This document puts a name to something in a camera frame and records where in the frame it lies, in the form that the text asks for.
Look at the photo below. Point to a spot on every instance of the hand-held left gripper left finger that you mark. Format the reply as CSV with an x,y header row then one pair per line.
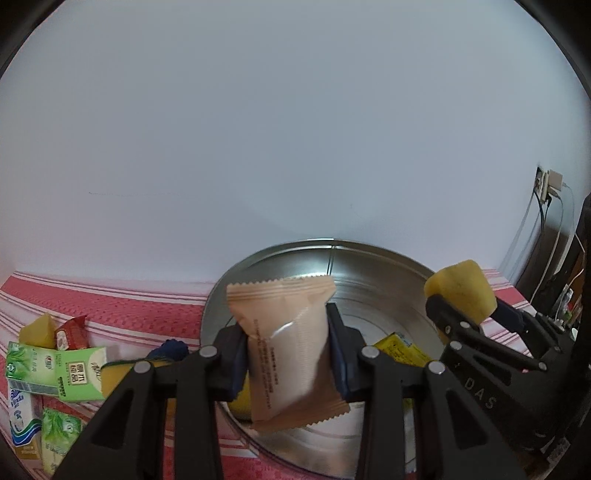
x,y
235,367

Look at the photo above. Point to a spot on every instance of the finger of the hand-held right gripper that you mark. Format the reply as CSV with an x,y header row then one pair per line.
x,y
510,316
450,323

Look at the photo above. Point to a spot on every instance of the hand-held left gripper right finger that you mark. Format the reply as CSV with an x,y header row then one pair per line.
x,y
341,369

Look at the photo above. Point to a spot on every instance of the beige snack packet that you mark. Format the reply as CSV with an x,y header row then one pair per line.
x,y
286,341

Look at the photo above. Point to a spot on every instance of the round metal tin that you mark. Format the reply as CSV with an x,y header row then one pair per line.
x,y
369,286

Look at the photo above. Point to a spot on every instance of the green leaf-print tissue pack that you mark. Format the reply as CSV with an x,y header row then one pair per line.
x,y
30,364
57,434

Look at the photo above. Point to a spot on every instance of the yellow packet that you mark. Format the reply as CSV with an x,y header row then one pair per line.
x,y
399,350

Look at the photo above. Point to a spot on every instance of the dark furniture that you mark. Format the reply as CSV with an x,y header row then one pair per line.
x,y
549,267

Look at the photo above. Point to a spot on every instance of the blue crumpled cloth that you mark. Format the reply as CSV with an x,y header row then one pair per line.
x,y
171,349

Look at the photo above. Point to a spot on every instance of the red striped cloth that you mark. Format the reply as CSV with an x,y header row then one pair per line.
x,y
138,307

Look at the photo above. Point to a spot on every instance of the yellow sponge with green edge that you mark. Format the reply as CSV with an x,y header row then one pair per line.
x,y
113,378

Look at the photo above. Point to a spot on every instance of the white charger plug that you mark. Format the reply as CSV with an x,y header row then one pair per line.
x,y
555,181

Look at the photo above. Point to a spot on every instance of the light green tissue pack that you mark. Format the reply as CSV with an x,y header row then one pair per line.
x,y
81,374

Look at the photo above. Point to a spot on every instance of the red snack packet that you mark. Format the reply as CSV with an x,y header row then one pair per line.
x,y
71,334

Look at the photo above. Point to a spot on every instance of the blue and white tissue pack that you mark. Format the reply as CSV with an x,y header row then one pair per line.
x,y
23,420

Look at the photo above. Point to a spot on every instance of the wall socket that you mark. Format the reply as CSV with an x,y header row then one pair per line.
x,y
540,180

